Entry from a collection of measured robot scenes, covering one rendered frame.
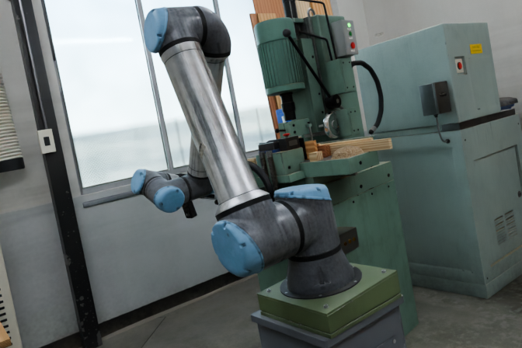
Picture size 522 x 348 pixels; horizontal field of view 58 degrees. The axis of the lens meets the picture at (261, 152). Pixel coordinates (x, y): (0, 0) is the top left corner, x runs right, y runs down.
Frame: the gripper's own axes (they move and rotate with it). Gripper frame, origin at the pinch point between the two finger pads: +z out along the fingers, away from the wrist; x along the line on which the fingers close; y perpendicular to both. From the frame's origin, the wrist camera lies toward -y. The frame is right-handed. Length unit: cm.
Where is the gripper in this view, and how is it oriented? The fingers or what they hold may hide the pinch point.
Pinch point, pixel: (216, 198)
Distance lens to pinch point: 189.9
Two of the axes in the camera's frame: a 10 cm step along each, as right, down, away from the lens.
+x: -7.1, 0.9, 7.0
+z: 7.1, 1.8, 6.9
